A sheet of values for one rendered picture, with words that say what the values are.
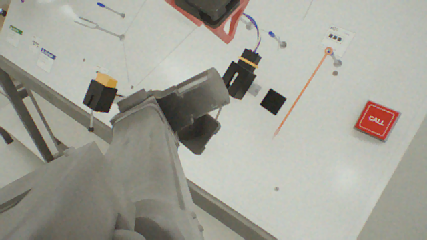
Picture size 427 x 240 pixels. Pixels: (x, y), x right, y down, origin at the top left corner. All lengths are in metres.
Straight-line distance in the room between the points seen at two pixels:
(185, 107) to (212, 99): 0.04
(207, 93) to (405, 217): 1.60
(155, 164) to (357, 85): 0.53
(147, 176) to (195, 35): 0.65
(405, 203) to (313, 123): 1.38
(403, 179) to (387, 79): 1.46
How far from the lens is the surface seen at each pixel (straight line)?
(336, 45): 0.67
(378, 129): 0.61
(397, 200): 1.98
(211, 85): 0.44
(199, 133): 0.56
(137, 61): 0.87
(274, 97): 0.67
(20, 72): 1.21
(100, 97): 0.79
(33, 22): 1.20
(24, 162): 2.17
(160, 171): 0.16
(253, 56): 0.62
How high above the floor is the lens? 1.49
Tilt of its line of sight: 45 degrees down
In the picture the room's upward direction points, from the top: straight up
